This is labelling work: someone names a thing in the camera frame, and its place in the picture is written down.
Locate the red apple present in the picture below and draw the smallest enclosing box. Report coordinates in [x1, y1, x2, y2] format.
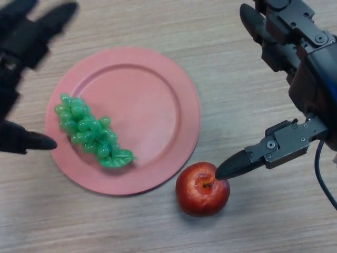
[175, 162, 231, 217]

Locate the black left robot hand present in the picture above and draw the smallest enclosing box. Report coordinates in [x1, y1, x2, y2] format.
[0, 0, 80, 155]

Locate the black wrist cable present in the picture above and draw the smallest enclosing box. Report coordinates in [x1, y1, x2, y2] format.
[314, 141, 337, 211]

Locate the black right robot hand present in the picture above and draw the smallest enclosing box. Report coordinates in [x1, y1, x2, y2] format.
[215, 0, 337, 181]

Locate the pink round plate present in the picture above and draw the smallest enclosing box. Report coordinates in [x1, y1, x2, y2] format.
[44, 47, 201, 197]

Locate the green grapes bunch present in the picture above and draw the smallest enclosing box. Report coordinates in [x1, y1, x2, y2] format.
[54, 92, 138, 168]

